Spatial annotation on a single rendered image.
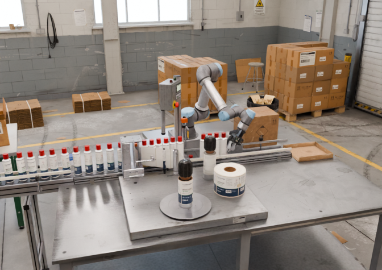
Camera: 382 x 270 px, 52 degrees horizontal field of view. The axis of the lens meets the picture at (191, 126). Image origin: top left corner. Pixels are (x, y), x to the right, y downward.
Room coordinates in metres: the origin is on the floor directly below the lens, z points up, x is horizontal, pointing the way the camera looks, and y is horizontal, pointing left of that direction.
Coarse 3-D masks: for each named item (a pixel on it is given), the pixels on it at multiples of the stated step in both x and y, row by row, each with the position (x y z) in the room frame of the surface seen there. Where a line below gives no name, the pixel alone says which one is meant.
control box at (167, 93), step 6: (168, 78) 2.80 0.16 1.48; (162, 84) 2.65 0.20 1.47; (168, 84) 2.63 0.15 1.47; (174, 84) 2.66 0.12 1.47; (162, 90) 2.64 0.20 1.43; (168, 90) 2.63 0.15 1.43; (174, 90) 2.65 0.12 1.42; (180, 90) 2.77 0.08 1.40; (162, 96) 2.64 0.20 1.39; (168, 96) 2.63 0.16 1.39; (174, 96) 2.65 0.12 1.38; (162, 102) 2.65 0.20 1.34; (168, 102) 2.63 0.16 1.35; (174, 102) 2.65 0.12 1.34; (180, 102) 2.76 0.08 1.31; (162, 108) 2.65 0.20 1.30; (168, 108) 2.63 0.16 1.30; (174, 108) 2.65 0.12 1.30
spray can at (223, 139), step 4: (224, 132) 2.73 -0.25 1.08; (224, 136) 2.71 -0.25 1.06; (220, 140) 2.72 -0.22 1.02; (224, 140) 2.70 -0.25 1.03; (220, 144) 2.72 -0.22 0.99; (224, 144) 2.70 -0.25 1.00; (220, 148) 2.71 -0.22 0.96; (224, 148) 2.70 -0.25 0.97; (220, 152) 2.71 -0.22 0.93; (224, 152) 2.70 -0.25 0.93
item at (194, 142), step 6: (168, 132) 3.19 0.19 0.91; (174, 132) 3.15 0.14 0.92; (198, 132) 3.15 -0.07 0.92; (204, 132) 3.15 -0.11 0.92; (186, 138) 3.02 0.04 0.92; (192, 138) 3.03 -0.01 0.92; (198, 138) 3.03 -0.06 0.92; (186, 144) 2.98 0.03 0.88; (192, 144) 3.00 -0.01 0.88; (198, 144) 3.02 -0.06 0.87
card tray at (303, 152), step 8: (288, 144) 3.02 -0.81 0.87; (296, 144) 3.04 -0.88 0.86; (304, 144) 3.05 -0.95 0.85; (312, 144) 3.07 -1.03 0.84; (320, 144) 3.01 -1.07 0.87; (296, 152) 2.93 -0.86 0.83; (304, 152) 2.93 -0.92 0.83; (312, 152) 2.93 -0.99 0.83; (320, 152) 2.93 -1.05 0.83; (328, 152) 2.89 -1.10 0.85; (304, 160) 2.77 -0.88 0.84
